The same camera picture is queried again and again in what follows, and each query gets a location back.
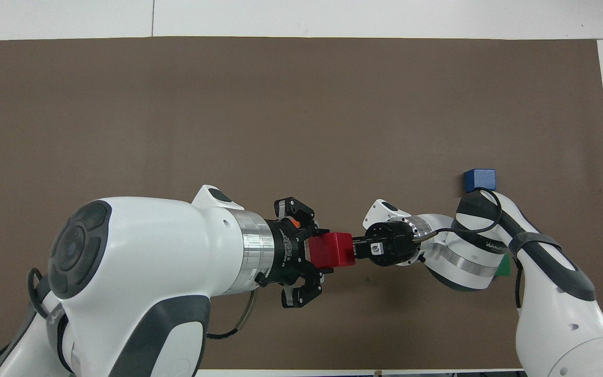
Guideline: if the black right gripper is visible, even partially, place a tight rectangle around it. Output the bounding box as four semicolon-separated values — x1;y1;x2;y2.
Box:
352;221;420;267

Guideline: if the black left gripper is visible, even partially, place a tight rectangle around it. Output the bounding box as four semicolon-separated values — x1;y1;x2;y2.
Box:
260;196;334;310

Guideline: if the red wooden cube block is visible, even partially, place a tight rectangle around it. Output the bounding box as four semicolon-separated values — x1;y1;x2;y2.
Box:
308;232;356;269

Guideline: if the blue wooden cube block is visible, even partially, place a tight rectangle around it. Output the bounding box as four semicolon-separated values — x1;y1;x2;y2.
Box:
463;168;497;194

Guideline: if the brown table mat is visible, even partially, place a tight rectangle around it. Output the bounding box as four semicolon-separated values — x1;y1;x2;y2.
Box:
0;36;603;372

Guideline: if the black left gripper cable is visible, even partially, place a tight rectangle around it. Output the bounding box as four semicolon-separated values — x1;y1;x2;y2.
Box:
206;290;258;339

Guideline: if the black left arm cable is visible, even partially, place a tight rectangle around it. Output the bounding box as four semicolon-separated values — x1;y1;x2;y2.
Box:
0;267;64;377

